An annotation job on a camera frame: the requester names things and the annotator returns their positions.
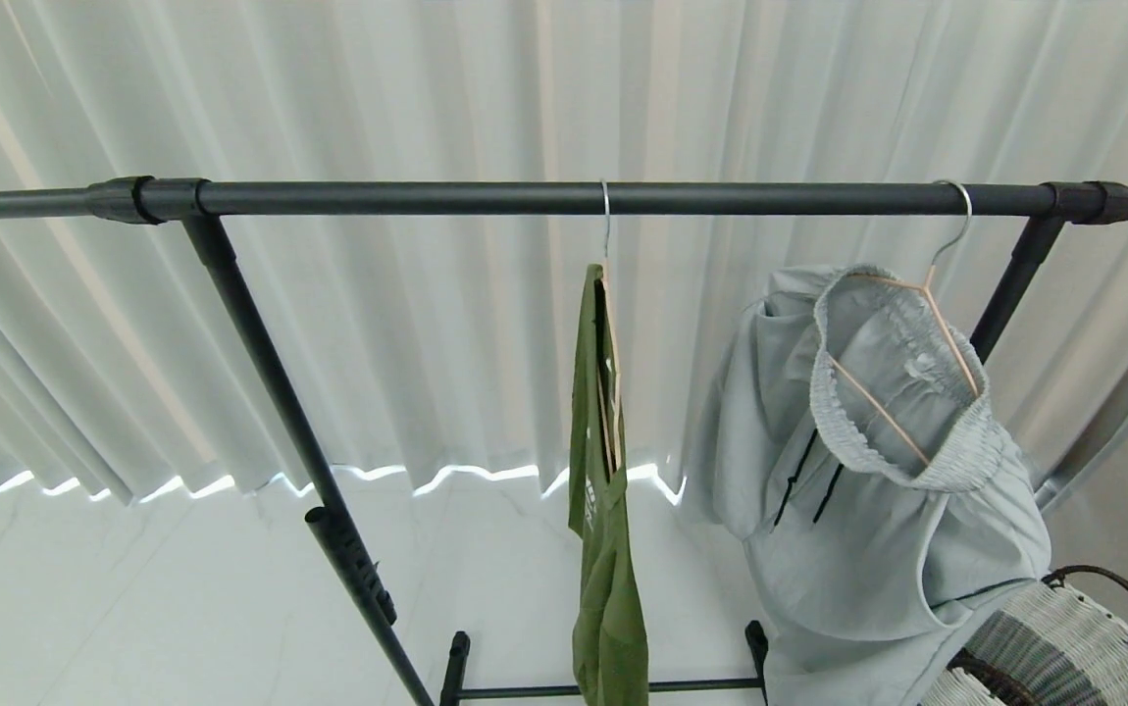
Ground black clothes rack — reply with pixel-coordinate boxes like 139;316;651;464
0;176;1128;706

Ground pink clothes hanger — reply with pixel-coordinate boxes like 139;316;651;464
824;179;982;467
595;179;624;481

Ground white laundry basket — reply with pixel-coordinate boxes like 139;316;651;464
917;564;1128;706

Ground white curtain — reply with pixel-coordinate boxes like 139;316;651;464
0;0;1128;501

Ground green shirt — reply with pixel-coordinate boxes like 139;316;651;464
567;263;650;706

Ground pale grey shorts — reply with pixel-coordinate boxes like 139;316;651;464
680;263;1053;706

